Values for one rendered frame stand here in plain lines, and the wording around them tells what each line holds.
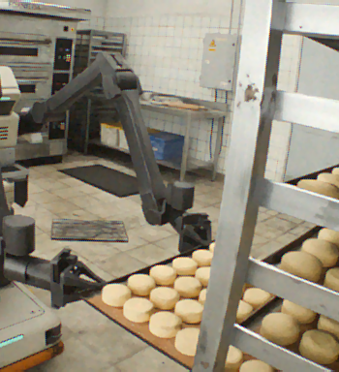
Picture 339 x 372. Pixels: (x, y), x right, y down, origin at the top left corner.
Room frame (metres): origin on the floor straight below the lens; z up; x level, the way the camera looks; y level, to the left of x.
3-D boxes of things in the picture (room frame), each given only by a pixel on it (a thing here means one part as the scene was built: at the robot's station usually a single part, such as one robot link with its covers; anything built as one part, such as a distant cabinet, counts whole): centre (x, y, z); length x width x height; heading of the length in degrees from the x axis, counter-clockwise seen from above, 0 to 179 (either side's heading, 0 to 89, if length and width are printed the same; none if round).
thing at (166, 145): (5.22, 0.11, 0.36); 0.47 x 0.38 x 0.26; 142
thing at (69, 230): (3.07, 0.60, 0.01); 0.60 x 0.40 x 0.03; 104
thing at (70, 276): (0.64, 0.13, 0.95); 0.09 x 0.07 x 0.07; 80
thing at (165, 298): (0.62, -0.01, 0.96); 0.05 x 0.05 x 0.02
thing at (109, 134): (5.77, 0.76, 0.36); 0.47 x 0.39 x 0.26; 138
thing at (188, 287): (0.67, -0.06, 0.96); 0.05 x 0.05 x 0.02
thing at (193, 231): (0.90, -0.09, 0.95); 0.09 x 0.07 x 0.07; 20
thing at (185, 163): (5.41, 0.34, 0.49); 1.90 x 0.72 x 0.98; 50
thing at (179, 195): (1.05, -0.02, 1.00); 0.12 x 0.09 x 0.12; 52
